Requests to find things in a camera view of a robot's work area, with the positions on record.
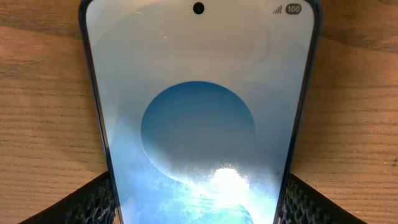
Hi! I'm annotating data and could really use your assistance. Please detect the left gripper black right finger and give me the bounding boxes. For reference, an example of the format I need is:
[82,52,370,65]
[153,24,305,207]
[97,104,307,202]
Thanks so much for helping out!
[278,174,366,224]

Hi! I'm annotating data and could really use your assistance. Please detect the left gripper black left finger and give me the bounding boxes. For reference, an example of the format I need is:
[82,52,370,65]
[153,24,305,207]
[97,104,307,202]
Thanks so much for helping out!
[21,171,116,224]

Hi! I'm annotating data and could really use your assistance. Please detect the blue Samsung Galaxy smartphone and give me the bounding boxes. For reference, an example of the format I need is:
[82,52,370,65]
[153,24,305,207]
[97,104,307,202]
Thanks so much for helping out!
[78,0,322,224]

